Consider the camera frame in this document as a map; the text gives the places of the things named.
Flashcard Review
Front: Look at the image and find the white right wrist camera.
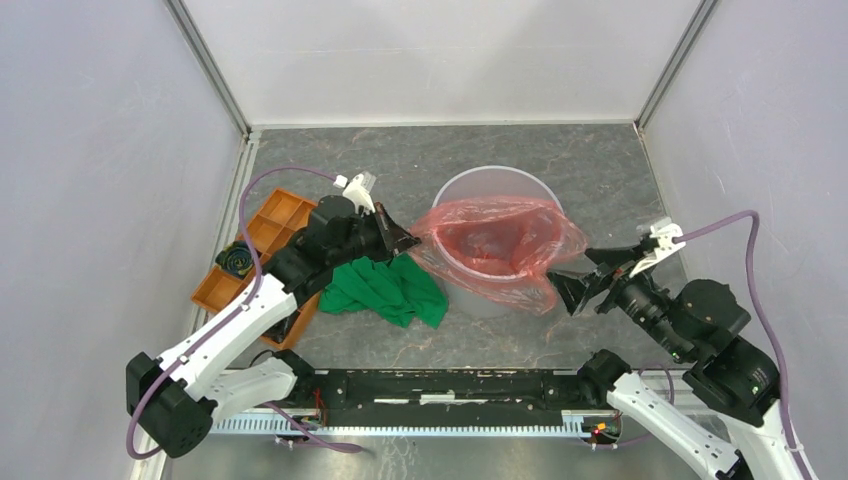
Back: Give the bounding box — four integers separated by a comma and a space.
629, 216, 686, 278

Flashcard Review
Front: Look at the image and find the grey plastic trash bin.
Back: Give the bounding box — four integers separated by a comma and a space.
431, 165, 563, 319

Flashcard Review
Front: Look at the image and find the red plastic trash bag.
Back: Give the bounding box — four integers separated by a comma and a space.
409, 196, 588, 316

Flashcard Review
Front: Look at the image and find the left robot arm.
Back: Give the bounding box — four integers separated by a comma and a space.
125, 195, 421, 460

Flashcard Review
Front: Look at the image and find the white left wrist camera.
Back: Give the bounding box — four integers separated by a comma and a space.
333, 171, 376, 213

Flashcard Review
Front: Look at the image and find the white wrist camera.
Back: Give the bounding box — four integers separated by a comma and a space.
333, 171, 376, 213
629, 216, 686, 278

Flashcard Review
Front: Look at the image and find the slotted cable duct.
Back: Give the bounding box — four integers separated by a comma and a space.
210, 410, 593, 440

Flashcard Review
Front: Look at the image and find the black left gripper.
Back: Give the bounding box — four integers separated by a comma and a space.
329, 202, 422, 268

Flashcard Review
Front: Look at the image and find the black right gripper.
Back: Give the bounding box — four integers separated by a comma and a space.
543, 239, 692, 357

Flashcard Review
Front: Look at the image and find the green cloth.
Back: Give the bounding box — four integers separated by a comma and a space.
319, 254, 449, 329

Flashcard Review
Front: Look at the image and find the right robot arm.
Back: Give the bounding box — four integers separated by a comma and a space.
547, 236, 814, 479

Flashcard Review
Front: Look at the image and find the orange compartment tray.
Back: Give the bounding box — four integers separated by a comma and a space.
191, 188, 320, 350

